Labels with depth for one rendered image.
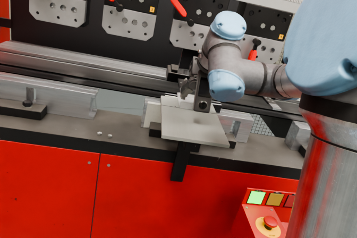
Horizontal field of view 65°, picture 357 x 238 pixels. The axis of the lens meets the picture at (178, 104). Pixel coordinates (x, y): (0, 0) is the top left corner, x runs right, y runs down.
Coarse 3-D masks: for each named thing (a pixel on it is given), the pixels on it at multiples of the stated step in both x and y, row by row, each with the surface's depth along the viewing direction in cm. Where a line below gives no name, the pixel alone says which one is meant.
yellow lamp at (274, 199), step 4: (272, 196) 86; (276, 196) 86; (280, 196) 86; (268, 200) 86; (272, 200) 86; (276, 200) 87; (280, 200) 87; (268, 204) 87; (272, 204) 87; (276, 204) 87
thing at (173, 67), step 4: (172, 64) 119; (168, 68) 117; (172, 68) 114; (176, 68) 115; (168, 72) 112; (172, 72) 113; (176, 72) 113; (168, 76) 113; (172, 76) 113; (176, 76) 113; (180, 76) 113; (184, 76) 113; (188, 76) 113; (168, 80) 113; (172, 80) 113; (176, 80) 113; (180, 80) 111; (180, 84) 106; (180, 88) 103
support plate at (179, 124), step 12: (168, 108) 85; (180, 108) 87; (168, 120) 78; (180, 120) 80; (192, 120) 81; (204, 120) 83; (216, 120) 85; (168, 132) 72; (180, 132) 73; (192, 132) 75; (204, 132) 76; (216, 132) 77; (216, 144) 72; (228, 144) 73
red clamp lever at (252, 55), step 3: (255, 39) 83; (258, 39) 82; (255, 42) 82; (258, 42) 82; (255, 45) 83; (258, 45) 82; (255, 48) 84; (252, 51) 84; (255, 51) 84; (249, 54) 85; (252, 54) 84; (255, 54) 84; (249, 57) 85; (252, 57) 84; (255, 57) 84; (252, 60) 84
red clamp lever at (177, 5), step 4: (172, 0) 76; (176, 0) 76; (176, 4) 77; (180, 4) 77; (176, 8) 77; (180, 8) 77; (180, 12) 77; (184, 12) 78; (184, 16) 78; (188, 20) 79; (192, 20) 79; (188, 24) 79; (192, 24) 79
